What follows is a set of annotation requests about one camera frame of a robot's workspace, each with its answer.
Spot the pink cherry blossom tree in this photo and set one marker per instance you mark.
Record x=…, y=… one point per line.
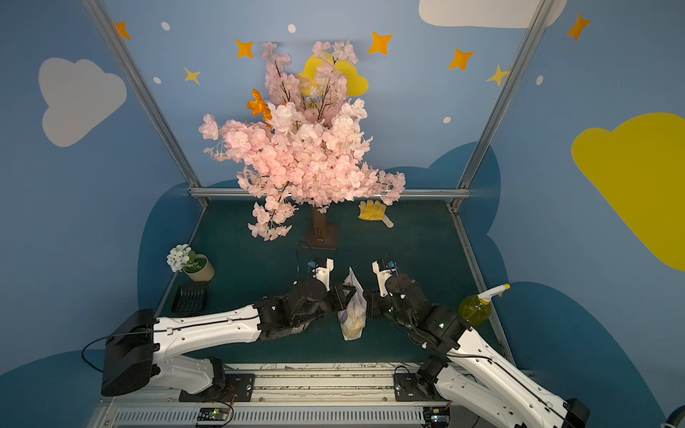
x=311, y=151

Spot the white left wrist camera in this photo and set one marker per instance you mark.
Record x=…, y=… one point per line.
x=320, y=269

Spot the aluminium frame post left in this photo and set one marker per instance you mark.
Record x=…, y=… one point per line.
x=101, y=17

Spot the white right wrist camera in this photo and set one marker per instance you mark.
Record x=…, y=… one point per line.
x=384, y=269

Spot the aluminium frame post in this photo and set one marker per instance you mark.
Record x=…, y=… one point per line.
x=522, y=59
x=101, y=17

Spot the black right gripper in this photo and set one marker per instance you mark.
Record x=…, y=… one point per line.
x=376, y=302

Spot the yellow green spray bottle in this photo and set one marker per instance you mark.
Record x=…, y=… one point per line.
x=477, y=308

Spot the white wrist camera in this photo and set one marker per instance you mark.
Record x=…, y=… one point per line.
x=320, y=269
x=384, y=269

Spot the brown metal tree base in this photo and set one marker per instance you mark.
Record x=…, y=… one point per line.
x=323, y=237

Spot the white purple oats bag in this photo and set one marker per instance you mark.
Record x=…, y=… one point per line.
x=353, y=318

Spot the black plastic scoop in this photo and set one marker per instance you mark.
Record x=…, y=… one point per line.
x=190, y=299

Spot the aluminium frame post right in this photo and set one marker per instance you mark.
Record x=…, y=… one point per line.
x=522, y=59

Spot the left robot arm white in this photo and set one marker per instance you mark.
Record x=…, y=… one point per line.
x=148, y=350

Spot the yellow dotted work glove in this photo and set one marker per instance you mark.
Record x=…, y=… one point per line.
x=374, y=211

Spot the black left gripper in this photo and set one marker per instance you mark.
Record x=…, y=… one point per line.
x=332, y=298

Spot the orange butterfly decoration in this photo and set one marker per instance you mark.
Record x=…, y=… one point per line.
x=258, y=107

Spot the white flowers in pot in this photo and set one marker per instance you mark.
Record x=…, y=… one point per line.
x=182, y=258

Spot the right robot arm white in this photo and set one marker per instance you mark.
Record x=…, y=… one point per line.
x=465, y=369

